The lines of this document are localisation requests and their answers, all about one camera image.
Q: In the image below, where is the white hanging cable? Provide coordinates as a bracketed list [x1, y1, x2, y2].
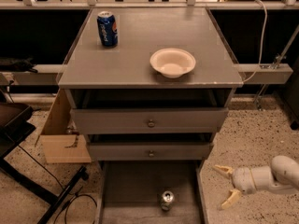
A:
[242, 0, 268, 84]

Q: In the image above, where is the black tray cart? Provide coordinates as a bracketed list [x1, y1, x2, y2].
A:
[0, 103, 36, 158]

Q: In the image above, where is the black floor cable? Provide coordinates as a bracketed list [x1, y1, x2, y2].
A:
[17, 144, 98, 224]

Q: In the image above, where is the grey bottom drawer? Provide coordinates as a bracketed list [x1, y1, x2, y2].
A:
[95, 161, 206, 224]

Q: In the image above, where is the grey drawer cabinet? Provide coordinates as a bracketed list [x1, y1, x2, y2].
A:
[57, 7, 244, 224]

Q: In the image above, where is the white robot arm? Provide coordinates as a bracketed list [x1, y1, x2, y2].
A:
[213, 155, 299, 210]

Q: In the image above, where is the blue pepsi can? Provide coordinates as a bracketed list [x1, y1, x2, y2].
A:
[97, 11, 118, 48]

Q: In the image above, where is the grey top drawer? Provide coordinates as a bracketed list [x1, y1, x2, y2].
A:
[70, 108, 228, 134]

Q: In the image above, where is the silver 7up can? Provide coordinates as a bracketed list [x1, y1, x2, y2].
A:
[160, 190, 175, 211]

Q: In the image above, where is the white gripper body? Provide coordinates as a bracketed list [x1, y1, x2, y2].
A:
[232, 167, 256, 195]

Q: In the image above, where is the open cardboard box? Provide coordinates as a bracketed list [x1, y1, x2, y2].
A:
[39, 90, 92, 163]

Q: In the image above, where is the grey middle drawer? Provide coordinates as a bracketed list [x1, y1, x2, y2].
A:
[88, 142, 213, 161]

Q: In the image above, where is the grey drawer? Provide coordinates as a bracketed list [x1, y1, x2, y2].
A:
[95, 161, 206, 224]
[88, 142, 213, 161]
[70, 108, 228, 134]

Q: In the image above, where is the white paper bowl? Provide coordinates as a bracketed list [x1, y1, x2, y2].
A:
[149, 49, 196, 78]

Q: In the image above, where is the black stand base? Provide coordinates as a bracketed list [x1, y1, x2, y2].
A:
[0, 158, 90, 224]

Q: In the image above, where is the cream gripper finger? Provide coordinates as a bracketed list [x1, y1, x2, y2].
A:
[221, 189, 241, 210]
[213, 165, 234, 178]

